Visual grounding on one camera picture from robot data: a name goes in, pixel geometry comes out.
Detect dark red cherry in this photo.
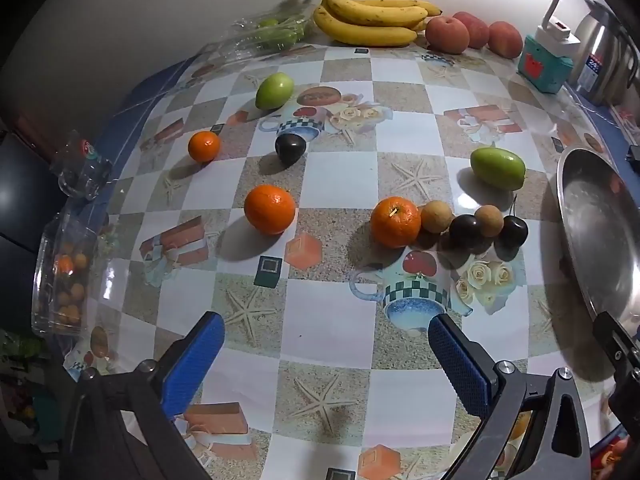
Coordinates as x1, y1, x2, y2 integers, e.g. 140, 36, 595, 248
495, 195, 529, 251

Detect dark furniture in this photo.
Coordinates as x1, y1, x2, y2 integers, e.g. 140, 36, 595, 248
0, 130, 68, 321

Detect brown longan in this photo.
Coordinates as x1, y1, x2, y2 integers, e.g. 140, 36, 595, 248
474, 205, 504, 237
420, 200, 455, 235

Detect clear bag of green fruits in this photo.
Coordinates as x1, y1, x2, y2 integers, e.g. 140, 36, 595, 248
200, 0, 318, 61

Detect dark purple plum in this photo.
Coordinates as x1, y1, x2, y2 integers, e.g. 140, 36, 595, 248
274, 133, 307, 165
448, 214, 483, 248

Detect teal box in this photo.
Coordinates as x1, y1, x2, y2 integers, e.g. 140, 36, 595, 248
516, 35, 575, 95

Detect yellow banana bunch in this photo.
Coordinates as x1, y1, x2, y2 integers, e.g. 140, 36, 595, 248
312, 0, 443, 47

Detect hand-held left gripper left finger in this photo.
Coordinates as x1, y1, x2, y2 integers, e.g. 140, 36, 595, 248
62, 311, 227, 480

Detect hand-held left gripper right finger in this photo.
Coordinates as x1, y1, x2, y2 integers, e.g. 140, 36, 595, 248
427, 312, 596, 480

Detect stainless steel bowl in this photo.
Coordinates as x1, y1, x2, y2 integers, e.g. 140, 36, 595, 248
556, 147, 640, 341

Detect red apple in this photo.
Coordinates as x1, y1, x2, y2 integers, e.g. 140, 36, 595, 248
452, 11, 490, 50
425, 15, 471, 55
487, 21, 524, 58

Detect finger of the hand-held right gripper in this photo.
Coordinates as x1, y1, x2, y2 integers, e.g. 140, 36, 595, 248
592, 310, 640, 376

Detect stainless steel kettle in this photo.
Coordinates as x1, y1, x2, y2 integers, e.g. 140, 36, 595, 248
567, 0, 640, 106

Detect small orange tangerine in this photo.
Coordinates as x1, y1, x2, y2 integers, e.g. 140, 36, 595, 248
187, 130, 221, 163

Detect clear plastic fruit container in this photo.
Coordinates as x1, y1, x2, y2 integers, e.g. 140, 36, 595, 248
31, 207, 108, 336

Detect checkered printed tablecloth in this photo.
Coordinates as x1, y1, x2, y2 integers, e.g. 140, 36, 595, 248
30, 40, 640, 480

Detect green jujube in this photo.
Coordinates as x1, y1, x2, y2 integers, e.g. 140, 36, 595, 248
470, 146, 527, 192
255, 72, 295, 111

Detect clear glass cup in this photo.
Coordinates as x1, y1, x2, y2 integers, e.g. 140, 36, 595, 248
50, 130, 113, 201

